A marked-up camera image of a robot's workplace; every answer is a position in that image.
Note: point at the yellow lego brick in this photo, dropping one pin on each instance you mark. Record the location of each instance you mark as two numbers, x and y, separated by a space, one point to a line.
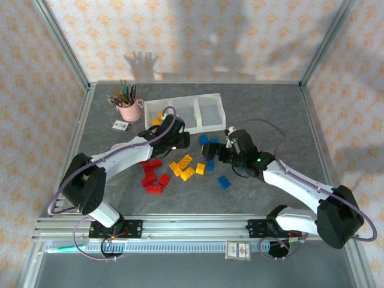
185 161
200 168
159 115
156 121
175 168
188 174

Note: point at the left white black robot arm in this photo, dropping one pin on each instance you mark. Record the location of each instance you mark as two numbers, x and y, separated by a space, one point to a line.
120 156

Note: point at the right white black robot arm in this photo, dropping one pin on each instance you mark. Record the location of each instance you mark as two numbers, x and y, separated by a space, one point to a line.
294 183

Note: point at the small black card pack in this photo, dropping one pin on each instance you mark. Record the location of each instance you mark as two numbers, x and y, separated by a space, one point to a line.
121 125

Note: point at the pink cup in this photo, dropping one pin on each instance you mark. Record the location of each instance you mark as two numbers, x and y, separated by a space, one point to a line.
130 112

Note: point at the teal pencil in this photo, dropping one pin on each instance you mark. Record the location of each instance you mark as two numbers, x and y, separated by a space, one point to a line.
133 93

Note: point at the dark green pencil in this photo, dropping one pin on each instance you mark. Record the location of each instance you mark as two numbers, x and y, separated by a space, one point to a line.
123 90

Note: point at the red pencil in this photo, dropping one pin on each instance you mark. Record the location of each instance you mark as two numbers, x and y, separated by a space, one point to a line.
111 99

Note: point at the olive pencil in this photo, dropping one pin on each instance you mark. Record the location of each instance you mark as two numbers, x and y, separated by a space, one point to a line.
117 93

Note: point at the green pen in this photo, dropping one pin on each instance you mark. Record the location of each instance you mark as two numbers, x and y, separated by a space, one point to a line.
66 249

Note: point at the aluminium back rail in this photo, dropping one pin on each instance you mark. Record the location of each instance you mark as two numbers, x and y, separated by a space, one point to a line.
195 82

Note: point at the aluminium front rail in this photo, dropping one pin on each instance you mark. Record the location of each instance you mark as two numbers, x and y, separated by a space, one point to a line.
195 225

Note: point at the aluminium side rail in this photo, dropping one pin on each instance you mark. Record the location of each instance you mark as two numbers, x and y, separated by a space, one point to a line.
312 120
75 150

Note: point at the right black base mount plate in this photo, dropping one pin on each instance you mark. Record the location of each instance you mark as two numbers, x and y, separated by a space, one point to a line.
256 229

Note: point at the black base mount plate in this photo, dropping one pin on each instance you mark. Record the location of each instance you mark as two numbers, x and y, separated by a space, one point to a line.
132 229
256 229

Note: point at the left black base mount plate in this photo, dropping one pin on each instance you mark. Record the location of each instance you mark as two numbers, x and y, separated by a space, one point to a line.
132 229

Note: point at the label card on rail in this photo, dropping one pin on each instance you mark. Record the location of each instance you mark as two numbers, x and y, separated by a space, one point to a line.
238 250

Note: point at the aluminium frame post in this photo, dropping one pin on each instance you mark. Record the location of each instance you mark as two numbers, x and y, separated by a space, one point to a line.
325 45
64 45

